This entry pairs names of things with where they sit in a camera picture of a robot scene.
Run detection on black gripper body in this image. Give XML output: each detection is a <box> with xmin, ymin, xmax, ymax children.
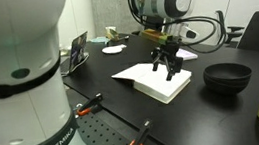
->
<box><xmin>150</xmin><ymin>41</ymin><xmax>184</xmax><ymax>60</ymax></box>

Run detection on white paperback book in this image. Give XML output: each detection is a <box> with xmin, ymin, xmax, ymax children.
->
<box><xmin>110</xmin><ymin>56</ymin><xmax>197</xmax><ymax>112</ymax></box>

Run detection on purple white notebook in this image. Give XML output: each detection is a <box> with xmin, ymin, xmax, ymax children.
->
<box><xmin>174</xmin><ymin>46</ymin><xmax>199</xmax><ymax>63</ymax></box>

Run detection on white paper plate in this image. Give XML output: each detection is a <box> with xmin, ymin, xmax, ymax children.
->
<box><xmin>101</xmin><ymin>43</ymin><xmax>129</xmax><ymax>57</ymax></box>

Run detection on small printed box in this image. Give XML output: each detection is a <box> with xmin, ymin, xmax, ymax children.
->
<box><xmin>104</xmin><ymin>25</ymin><xmax>121</xmax><ymax>43</ymax></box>

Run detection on black bowl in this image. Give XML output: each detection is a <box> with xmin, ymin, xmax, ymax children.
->
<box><xmin>203</xmin><ymin>71</ymin><xmax>254</xmax><ymax>99</ymax></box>
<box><xmin>201</xmin><ymin>59</ymin><xmax>254</xmax><ymax>89</ymax></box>

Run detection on light blue flat packet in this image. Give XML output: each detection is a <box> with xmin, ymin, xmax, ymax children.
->
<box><xmin>90</xmin><ymin>35</ymin><xmax>111</xmax><ymax>47</ymax></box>

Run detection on black office chair with armrests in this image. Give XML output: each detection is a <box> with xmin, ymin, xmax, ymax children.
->
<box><xmin>213</xmin><ymin>6</ymin><xmax>248</xmax><ymax>51</ymax></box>

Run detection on gray felt partition panel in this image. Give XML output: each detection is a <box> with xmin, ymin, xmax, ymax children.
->
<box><xmin>90</xmin><ymin>0</ymin><xmax>140</xmax><ymax>41</ymax></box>

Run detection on silver laptop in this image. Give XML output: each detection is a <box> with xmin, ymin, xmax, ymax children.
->
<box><xmin>55</xmin><ymin>31</ymin><xmax>94</xmax><ymax>77</ymax></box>

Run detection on black orange spring clamp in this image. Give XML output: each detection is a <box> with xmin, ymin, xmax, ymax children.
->
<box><xmin>122</xmin><ymin>117</ymin><xmax>156</xmax><ymax>145</ymax></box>
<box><xmin>73</xmin><ymin>92</ymin><xmax>107</xmax><ymax>118</ymax></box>

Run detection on black perforated mounting board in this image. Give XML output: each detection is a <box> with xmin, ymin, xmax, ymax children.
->
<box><xmin>73</xmin><ymin>102</ymin><xmax>167</xmax><ymax>145</ymax></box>

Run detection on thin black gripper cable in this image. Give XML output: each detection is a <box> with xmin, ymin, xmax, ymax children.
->
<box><xmin>162</xmin><ymin>11</ymin><xmax>231</xmax><ymax>59</ymax></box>

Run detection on thick black cable silver connector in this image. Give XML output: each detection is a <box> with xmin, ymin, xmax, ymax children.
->
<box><xmin>127</xmin><ymin>0</ymin><xmax>152</xmax><ymax>28</ymax></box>

